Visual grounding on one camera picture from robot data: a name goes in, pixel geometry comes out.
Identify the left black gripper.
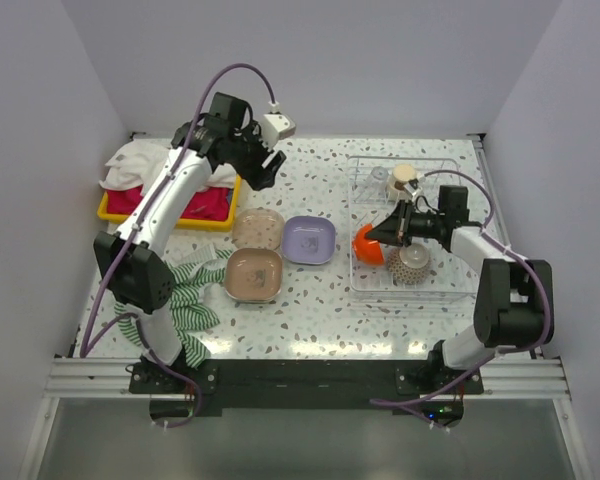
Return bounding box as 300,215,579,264
228,119,286,190

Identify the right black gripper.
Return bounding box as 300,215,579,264
365,199,444,248

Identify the orange plastic bowl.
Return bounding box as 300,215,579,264
352,223,385,267

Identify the patterned ceramic bowl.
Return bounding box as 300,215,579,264
387,243,431,285

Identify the white wire dish rack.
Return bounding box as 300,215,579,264
346,156,486,302

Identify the clear glass cup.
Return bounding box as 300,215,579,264
366,166,388,195

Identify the beige brown ceramic cup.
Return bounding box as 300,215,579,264
386,163,418,200

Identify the purple square plate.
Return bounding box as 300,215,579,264
281,216,336,265

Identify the brown square plate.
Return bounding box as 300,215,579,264
224,248,283,303

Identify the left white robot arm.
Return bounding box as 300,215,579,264
94,93,296,392

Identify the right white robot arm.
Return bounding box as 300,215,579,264
364,185,554,393

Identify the clear brown glass plate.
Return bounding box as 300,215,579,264
232,208,285,250

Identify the magenta cloth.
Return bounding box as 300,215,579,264
106,187,233,221

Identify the yellow plastic tray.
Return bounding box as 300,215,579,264
97,176,242,232

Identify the white towel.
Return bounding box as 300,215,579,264
101,140,237,194

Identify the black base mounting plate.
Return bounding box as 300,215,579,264
125,358,459,421

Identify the green striped cloth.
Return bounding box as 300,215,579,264
114,244,234,369

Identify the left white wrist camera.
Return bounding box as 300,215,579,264
260,113,296,146

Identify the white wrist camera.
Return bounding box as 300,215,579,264
402,177,423,202
260,113,296,146

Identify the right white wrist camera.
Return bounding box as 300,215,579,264
402,177,423,202

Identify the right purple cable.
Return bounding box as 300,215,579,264
369,169,553,419

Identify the purple cable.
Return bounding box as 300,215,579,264
79,62,281,429
369,169,553,419

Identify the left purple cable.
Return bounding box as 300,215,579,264
79,62,281,429

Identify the aluminium frame rail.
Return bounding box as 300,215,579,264
43,358,137,399

